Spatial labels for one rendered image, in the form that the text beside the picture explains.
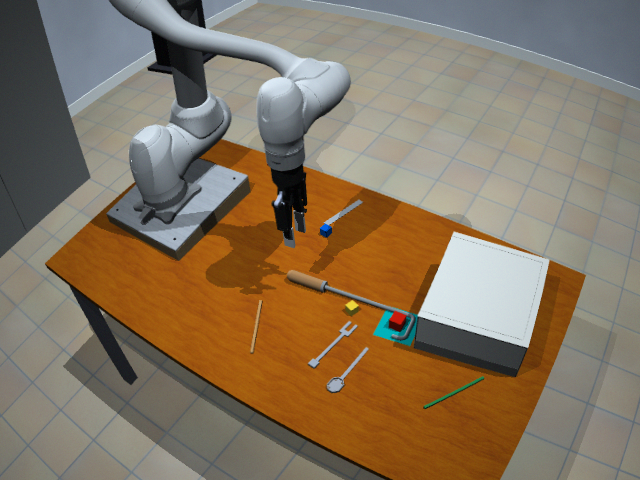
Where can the blue cube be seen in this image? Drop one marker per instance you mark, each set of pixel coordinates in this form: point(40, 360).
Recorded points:
point(326, 230)

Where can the grey flat bar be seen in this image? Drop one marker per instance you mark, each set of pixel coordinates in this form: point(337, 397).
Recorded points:
point(343, 212)

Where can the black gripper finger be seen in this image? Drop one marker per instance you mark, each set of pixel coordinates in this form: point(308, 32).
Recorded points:
point(298, 206)
point(283, 215)

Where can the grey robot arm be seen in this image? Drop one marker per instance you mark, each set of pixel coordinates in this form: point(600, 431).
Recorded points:
point(159, 159)

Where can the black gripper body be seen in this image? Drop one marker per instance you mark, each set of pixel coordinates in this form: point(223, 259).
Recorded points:
point(287, 180)

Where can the red block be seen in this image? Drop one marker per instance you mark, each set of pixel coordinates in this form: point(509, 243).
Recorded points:
point(397, 321)

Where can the teal square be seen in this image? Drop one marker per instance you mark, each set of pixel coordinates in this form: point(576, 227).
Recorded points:
point(384, 331)

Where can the grey spoon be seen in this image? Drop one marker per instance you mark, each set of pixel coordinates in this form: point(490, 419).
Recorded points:
point(335, 383)

